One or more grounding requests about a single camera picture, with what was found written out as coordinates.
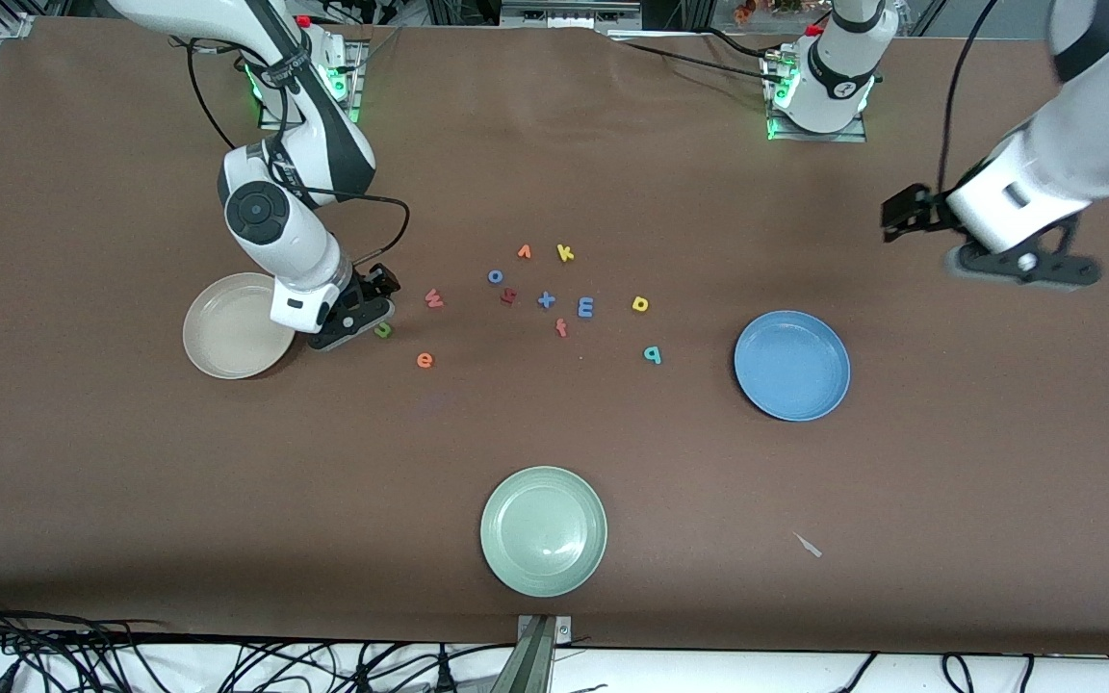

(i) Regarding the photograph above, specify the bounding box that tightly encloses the beige brown plate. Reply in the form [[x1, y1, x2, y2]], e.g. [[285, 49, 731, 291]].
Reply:
[[182, 272, 299, 380]]

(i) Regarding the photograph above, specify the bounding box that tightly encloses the blue plate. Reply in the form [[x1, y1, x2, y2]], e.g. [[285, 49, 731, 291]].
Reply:
[[734, 310, 852, 423]]

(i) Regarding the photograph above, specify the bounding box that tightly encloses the pale green plate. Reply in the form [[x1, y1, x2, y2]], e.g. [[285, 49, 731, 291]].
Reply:
[[479, 466, 608, 598]]

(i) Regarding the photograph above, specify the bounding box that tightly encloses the grey metal box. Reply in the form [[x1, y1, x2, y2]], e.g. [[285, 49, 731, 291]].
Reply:
[[500, 0, 642, 30]]

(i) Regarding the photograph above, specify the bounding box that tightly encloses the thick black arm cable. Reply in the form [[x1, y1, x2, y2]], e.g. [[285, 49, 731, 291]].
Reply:
[[184, 37, 236, 153], [938, 0, 998, 193]]

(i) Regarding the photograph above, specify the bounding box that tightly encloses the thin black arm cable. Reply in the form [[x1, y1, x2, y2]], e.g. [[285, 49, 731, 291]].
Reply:
[[304, 188, 411, 282]]

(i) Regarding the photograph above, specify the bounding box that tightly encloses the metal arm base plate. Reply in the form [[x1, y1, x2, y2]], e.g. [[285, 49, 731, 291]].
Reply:
[[259, 43, 366, 131], [764, 53, 868, 143]]

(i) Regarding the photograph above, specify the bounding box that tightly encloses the grey metal bracket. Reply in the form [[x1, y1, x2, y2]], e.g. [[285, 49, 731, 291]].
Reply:
[[516, 614, 573, 693]]

